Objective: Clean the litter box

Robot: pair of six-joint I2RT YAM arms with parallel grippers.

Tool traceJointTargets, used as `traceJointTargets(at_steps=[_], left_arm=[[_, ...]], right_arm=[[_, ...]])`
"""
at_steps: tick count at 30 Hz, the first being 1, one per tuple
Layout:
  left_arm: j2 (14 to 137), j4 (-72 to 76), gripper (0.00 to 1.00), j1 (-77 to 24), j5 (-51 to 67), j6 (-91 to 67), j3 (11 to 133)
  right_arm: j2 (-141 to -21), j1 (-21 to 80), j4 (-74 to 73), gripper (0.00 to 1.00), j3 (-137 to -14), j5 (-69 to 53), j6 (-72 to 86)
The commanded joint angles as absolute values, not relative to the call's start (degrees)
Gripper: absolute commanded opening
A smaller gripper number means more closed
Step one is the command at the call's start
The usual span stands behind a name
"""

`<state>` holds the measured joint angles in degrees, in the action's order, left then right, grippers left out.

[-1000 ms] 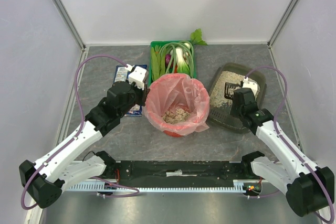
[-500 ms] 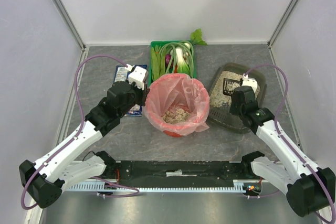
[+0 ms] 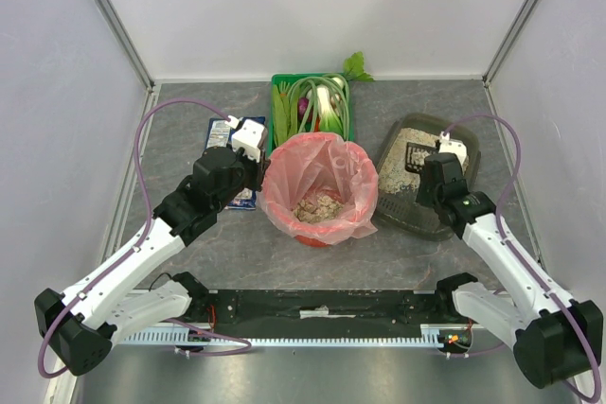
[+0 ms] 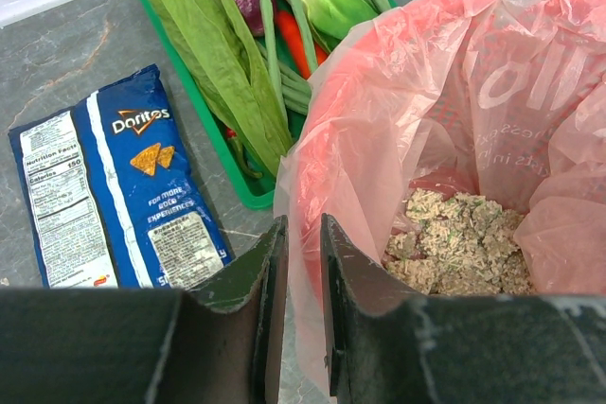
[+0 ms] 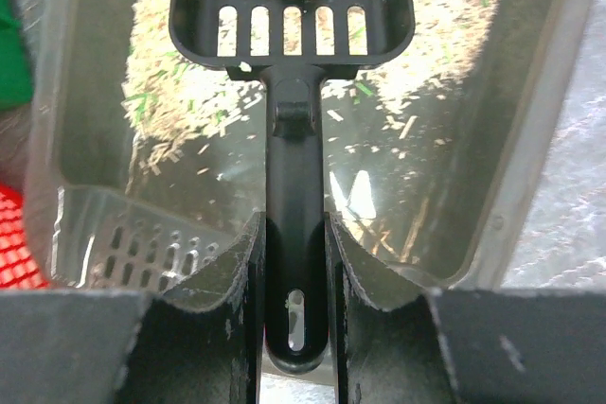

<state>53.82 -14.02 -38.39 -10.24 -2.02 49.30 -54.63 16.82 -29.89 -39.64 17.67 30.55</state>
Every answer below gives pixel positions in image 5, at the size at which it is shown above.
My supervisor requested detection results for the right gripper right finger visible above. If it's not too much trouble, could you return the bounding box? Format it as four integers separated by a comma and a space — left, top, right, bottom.
325, 217, 605, 403

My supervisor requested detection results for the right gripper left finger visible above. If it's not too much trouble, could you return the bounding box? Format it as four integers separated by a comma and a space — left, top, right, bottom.
1, 213, 265, 403

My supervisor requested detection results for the red mesh waste basket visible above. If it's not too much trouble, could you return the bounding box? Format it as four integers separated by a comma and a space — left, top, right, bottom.
0, 184, 49, 290

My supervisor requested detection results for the black litter scoop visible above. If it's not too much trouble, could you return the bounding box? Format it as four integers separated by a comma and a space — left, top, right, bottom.
169, 0, 415, 375

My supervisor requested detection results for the dark translucent litter box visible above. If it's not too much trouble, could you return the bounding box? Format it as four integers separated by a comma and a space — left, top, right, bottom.
23, 0, 606, 389

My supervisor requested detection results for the beige cat litter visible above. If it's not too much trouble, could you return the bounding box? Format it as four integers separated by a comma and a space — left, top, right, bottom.
122, 0, 500, 172

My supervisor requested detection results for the green vegetable tray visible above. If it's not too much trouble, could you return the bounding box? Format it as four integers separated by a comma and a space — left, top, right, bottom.
0, 0, 33, 111

